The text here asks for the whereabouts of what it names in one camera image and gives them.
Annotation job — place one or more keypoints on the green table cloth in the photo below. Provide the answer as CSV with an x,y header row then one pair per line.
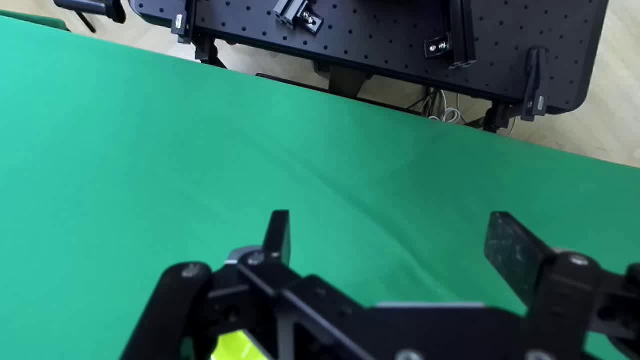
x,y
119,163

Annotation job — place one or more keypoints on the yellow cartoon mug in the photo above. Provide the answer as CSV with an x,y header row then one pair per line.
x,y
236,347

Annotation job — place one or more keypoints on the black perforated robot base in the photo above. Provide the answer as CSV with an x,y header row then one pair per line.
x,y
526,58

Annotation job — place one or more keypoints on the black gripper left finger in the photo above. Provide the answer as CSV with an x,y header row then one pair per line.
x,y
255,293

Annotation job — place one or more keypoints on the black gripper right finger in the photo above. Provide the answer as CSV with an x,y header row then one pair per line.
x,y
567,295

